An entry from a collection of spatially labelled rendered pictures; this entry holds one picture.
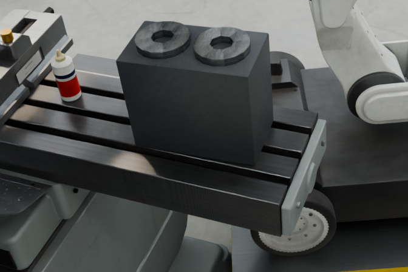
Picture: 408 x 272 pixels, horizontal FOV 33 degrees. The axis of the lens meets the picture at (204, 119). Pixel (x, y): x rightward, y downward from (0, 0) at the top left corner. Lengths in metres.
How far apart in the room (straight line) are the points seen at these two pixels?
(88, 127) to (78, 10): 2.27
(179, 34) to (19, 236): 0.47
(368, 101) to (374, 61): 0.09
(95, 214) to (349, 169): 0.60
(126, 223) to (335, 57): 0.62
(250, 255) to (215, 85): 0.73
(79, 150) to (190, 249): 0.82
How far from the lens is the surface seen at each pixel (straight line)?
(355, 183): 1.61
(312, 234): 1.65
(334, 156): 1.67
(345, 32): 1.51
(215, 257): 1.95
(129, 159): 1.19
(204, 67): 1.04
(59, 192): 1.31
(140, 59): 1.08
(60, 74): 1.30
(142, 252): 1.77
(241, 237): 1.73
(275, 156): 1.15
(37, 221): 1.32
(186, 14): 3.32
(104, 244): 1.57
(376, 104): 1.63
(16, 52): 1.36
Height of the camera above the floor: 1.73
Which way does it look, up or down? 40 degrees down
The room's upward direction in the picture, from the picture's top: 8 degrees counter-clockwise
